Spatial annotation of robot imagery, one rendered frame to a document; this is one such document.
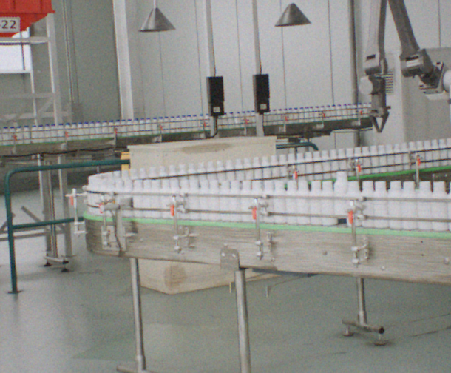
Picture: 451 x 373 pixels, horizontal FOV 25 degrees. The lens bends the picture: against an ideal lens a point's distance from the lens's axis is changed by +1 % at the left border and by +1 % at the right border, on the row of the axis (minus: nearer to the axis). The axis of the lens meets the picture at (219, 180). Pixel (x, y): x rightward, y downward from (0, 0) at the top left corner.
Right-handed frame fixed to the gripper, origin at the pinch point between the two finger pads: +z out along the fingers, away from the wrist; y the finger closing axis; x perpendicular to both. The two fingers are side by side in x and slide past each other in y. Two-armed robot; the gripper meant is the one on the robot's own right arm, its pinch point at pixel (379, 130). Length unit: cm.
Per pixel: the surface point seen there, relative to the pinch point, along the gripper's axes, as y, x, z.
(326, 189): 20.1, -14.6, 19.6
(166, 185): -3, -98, 23
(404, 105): -572, -163, 36
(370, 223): 25.5, 3.6, 31.2
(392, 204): 28.2, 13.2, 23.4
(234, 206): 10, -59, 29
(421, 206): 31.1, 24.0, 23.3
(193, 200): 3, -81, 29
